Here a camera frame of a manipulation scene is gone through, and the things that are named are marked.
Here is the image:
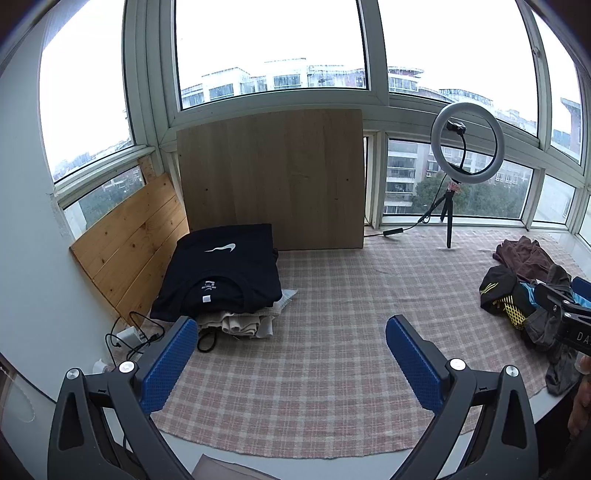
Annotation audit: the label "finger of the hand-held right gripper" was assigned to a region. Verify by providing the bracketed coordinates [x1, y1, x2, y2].
[534, 282, 578, 319]

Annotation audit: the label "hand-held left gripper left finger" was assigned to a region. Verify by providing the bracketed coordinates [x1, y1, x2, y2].
[47, 316, 199, 480]

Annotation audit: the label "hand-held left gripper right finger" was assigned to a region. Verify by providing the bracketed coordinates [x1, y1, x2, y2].
[385, 315, 540, 480]

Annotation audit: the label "grey shirt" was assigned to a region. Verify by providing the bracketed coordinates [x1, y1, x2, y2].
[522, 264, 585, 396]

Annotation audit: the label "beige folded clothes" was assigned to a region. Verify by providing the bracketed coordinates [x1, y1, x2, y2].
[198, 309, 278, 340]

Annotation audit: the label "person's right hand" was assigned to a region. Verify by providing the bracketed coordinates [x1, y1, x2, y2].
[569, 357, 591, 437]

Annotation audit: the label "blue garment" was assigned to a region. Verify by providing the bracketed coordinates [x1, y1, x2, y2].
[519, 281, 542, 310]

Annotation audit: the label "brown garment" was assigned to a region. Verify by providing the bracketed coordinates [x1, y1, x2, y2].
[492, 235, 571, 283]

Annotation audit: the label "white power strip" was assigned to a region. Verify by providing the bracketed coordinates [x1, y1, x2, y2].
[115, 326, 145, 352]

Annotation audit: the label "black and yellow garment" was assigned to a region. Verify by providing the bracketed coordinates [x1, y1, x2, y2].
[479, 265, 539, 330]

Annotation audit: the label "pink plaid mat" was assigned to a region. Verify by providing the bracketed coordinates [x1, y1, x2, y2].
[124, 226, 587, 460]

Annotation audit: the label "dark navy folded shirt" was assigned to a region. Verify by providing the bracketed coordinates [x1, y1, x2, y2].
[150, 223, 283, 324]

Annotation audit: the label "pine wood panel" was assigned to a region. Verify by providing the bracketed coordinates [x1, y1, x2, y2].
[69, 156, 191, 319]

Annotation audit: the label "black tripod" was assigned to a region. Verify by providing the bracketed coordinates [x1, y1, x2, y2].
[438, 182, 464, 250]

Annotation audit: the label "white folded cloth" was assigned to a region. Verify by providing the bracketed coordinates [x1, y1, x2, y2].
[271, 288, 299, 315]

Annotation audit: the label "black phone holder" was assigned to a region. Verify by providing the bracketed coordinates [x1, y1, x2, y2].
[445, 119, 468, 174]

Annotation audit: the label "light plywood board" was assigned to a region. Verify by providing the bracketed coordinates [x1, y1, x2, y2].
[176, 108, 366, 252]

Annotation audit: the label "black charger cable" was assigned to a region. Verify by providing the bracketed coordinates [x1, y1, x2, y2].
[104, 311, 165, 366]

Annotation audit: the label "black ring light cable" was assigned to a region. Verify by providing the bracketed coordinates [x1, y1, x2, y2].
[365, 187, 451, 238]

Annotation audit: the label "white ring light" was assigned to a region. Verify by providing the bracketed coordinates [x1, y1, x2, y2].
[430, 102, 505, 186]

